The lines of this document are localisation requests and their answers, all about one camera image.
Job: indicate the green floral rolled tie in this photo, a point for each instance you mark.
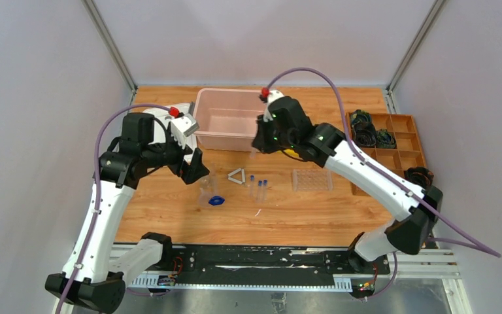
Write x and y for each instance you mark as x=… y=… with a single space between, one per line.
x=385 y=139

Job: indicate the white clay pipe triangle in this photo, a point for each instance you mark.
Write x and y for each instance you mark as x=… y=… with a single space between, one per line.
x=237 y=176

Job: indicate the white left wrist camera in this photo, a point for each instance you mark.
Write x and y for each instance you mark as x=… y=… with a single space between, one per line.
x=183 y=127

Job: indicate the pink plastic bin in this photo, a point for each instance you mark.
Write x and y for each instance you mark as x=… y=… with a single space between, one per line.
x=227 y=118

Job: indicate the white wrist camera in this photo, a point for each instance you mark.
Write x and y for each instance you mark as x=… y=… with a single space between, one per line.
x=183 y=127
x=269 y=97

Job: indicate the wooden compartment organizer tray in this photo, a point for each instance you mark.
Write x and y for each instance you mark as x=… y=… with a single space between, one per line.
x=408 y=153

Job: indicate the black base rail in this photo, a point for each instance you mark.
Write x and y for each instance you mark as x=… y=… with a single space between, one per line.
x=268 y=268

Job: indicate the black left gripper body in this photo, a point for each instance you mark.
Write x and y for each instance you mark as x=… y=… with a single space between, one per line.
x=186 y=160

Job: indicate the small clear glass beaker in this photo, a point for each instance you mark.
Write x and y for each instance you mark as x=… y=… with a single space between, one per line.
x=205 y=182

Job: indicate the black rolled belt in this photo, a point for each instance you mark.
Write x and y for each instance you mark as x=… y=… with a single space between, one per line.
x=420 y=176

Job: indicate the dark rolled tie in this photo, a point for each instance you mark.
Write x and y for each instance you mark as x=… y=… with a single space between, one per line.
x=364 y=134

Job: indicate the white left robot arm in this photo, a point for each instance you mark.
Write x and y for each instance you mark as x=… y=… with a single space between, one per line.
x=90 y=278

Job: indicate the blue floral rolled tie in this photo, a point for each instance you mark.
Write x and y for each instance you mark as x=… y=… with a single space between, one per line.
x=359 y=116

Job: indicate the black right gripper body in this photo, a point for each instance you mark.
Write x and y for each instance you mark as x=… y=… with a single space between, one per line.
x=270 y=140

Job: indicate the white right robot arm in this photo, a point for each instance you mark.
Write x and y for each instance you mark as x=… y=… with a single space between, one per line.
x=407 y=203

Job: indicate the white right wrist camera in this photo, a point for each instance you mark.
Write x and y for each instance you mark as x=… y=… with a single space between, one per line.
x=269 y=97

